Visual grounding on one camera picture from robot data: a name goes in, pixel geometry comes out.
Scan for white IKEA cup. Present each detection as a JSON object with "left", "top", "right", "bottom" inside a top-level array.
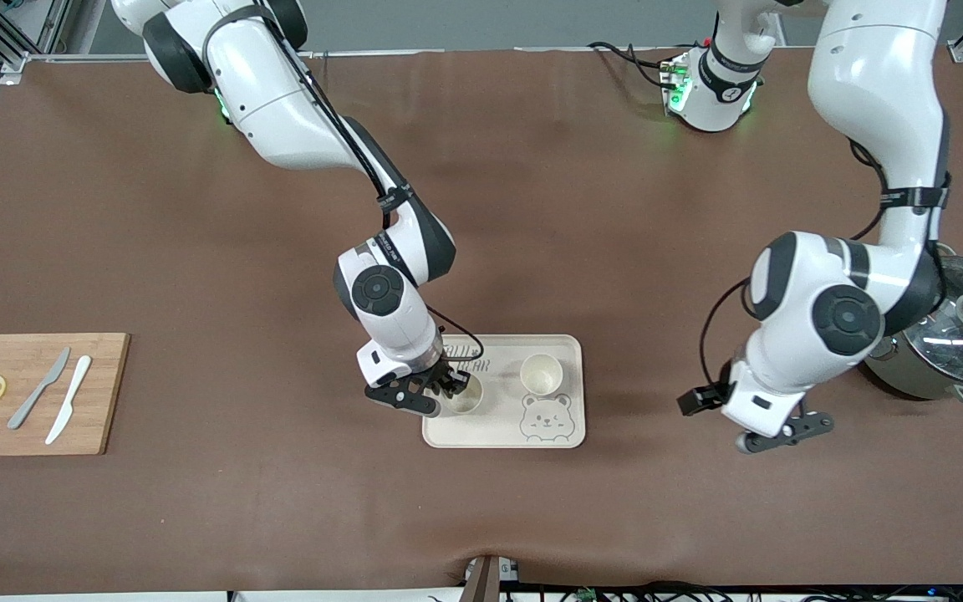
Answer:
[
  {"left": 519, "top": 353, "right": 565, "bottom": 397},
  {"left": 443, "top": 373, "right": 485, "bottom": 416}
]

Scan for cream bear print tray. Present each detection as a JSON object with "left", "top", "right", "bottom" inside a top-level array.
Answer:
[{"left": 422, "top": 334, "right": 587, "bottom": 450}]

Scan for grey-green cooking pot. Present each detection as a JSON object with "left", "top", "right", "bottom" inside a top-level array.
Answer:
[{"left": 860, "top": 242, "right": 963, "bottom": 410}]

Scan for brown table mat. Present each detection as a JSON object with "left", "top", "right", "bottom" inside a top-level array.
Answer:
[{"left": 0, "top": 46, "right": 963, "bottom": 597}]

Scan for wooden cutting board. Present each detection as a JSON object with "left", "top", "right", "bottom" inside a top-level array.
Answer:
[{"left": 0, "top": 333, "right": 131, "bottom": 457}]

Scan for white plastic knife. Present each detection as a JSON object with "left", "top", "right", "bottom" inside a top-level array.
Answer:
[{"left": 44, "top": 355, "right": 93, "bottom": 446}]

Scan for grey plastic knife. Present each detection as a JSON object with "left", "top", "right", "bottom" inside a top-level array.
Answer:
[{"left": 7, "top": 346, "right": 72, "bottom": 431}]

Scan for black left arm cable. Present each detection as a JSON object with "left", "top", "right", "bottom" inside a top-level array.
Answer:
[{"left": 698, "top": 138, "right": 952, "bottom": 395}]

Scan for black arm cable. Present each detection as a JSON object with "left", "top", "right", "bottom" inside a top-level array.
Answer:
[
  {"left": 698, "top": 138, "right": 952, "bottom": 395},
  {"left": 260, "top": 0, "right": 487, "bottom": 352}
]

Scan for camera mount post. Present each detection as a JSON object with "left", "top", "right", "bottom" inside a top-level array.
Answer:
[{"left": 462, "top": 554, "right": 522, "bottom": 602}]

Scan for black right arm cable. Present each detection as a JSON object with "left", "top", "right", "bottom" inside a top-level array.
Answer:
[{"left": 260, "top": 0, "right": 487, "bottom": 352}]

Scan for black base cables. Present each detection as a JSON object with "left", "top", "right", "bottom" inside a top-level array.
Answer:
[{"left": 587, "top": 39, "right": 680, "bottom": 89}]

